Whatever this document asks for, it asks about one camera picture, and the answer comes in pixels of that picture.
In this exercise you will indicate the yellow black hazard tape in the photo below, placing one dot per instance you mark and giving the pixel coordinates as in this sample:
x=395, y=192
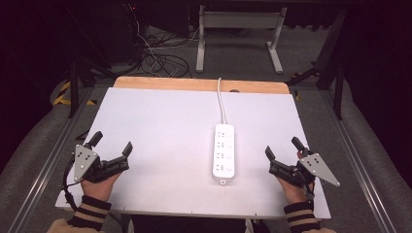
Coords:
x=63, y=93

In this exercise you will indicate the white board sheet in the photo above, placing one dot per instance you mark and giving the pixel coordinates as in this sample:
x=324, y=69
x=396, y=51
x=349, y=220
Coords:
x=168, y=129

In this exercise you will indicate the person's left hand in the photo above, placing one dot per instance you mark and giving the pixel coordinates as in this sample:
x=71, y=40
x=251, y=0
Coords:
x=98, y=189

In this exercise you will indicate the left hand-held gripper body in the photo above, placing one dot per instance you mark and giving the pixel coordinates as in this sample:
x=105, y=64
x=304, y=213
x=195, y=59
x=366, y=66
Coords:
x=85, y=160

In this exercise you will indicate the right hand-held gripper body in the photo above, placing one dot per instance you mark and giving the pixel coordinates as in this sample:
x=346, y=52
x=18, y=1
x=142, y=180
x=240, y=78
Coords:
x=315, y=166

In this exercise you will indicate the black computer tower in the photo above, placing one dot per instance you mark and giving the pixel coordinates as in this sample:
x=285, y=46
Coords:
x=126, y=32

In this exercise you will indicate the person's right hand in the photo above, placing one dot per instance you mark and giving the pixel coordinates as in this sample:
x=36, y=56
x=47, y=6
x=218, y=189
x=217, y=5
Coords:
x=294, y=194

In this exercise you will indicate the black metal stand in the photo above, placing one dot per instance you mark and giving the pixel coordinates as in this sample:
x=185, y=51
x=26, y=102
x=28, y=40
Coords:
x=333, y=64
x=76, y=84

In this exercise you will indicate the white power strip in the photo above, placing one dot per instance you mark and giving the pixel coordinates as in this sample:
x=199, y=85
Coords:
x=223, y=152

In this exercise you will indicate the aluminium floor rail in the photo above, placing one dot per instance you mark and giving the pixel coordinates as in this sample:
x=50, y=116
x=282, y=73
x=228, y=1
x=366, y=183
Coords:
x=45, y=168
x=354, y=161

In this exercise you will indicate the white metal desk frame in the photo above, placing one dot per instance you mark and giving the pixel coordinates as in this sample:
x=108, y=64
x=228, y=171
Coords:
x=241, y=21

